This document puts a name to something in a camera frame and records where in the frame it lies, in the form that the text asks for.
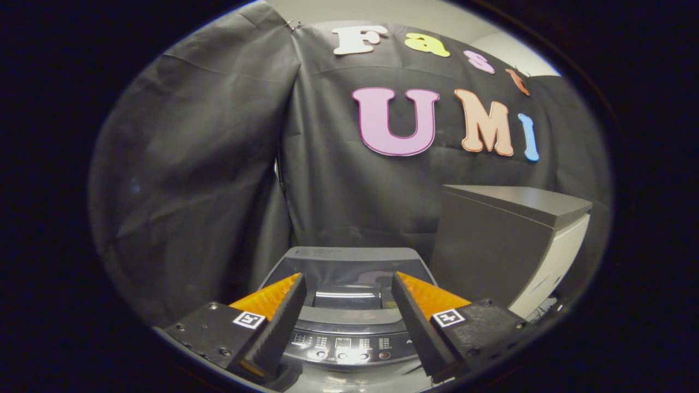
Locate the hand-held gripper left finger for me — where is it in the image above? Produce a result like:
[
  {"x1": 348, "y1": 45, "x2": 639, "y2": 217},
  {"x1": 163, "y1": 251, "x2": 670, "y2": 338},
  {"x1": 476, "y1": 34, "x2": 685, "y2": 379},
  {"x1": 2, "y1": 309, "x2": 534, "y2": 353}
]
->
[{"x1": 162, "y1": 273, "x2": 308, "y2": 383}]

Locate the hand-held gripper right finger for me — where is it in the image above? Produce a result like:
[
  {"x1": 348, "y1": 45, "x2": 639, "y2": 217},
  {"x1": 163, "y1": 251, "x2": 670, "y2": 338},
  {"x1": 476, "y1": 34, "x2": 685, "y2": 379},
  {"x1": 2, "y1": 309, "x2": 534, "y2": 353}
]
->
[{"x1": 391, "y1": 271, "x2": 538, "y2": 384}]

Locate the grey washing machine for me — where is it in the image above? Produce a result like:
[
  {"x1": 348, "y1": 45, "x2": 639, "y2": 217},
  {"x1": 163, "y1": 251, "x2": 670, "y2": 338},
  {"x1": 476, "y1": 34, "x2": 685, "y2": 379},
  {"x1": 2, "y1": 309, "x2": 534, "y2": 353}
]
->
[{"x1": 257, "y1": 247, "x2": 446, "y2": 393}]

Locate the beige cabinet with dark top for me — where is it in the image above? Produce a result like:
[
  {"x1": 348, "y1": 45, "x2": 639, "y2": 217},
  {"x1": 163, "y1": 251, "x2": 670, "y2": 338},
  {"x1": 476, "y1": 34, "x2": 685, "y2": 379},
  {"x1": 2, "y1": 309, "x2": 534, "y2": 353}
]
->
[{"x1": 429, "y1": 184, "x2": 594, "y2": 320}]

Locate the black backdrop cloth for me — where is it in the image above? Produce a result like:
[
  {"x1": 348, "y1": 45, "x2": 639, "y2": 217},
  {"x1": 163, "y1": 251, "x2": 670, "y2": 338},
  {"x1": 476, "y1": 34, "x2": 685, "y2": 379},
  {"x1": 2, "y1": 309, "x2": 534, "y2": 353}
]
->
[{"x1": 87, "y1": 0, "x2": 612, "y2": 328}]

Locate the tangle of floor cables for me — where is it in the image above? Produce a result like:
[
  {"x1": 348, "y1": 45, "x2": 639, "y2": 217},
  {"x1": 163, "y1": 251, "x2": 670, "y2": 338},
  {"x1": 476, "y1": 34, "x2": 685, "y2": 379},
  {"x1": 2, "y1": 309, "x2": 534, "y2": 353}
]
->
[{"x1": 531, "y1": 299, "x2": 566, "y2": 326}]

